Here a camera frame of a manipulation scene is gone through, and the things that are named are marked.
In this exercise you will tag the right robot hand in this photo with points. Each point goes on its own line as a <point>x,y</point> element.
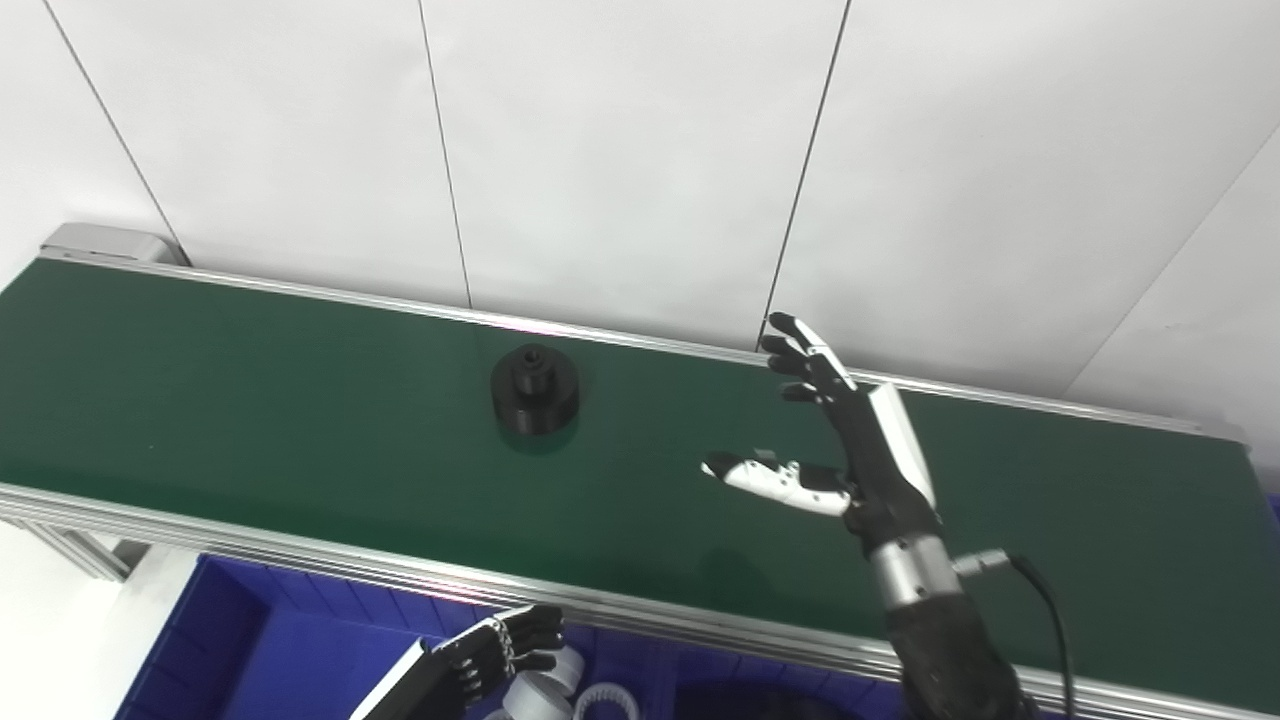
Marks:
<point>880,460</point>

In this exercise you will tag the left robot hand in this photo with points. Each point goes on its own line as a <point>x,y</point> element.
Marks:
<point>460,665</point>

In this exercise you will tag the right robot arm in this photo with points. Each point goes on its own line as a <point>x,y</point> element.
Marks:
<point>940,640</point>

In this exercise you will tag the white cylinder part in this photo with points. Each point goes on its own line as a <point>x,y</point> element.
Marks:
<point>568,668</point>
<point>535,700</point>

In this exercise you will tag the blue bin with white parts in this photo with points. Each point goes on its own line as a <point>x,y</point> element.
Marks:
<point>280,650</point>

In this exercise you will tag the green conveyor belt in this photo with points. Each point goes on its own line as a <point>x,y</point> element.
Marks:
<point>300,560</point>
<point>300,420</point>

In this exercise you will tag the black round flanged part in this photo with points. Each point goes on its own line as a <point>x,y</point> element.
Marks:
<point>535,390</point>

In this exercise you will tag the empty blue bin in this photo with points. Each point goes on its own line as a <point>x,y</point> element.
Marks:
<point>1273,505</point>

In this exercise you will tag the aluminium conveyor leg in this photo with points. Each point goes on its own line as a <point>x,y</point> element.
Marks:
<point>75,550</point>

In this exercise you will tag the grey conveyor end housing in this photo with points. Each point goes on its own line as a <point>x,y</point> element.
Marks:
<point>110,243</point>

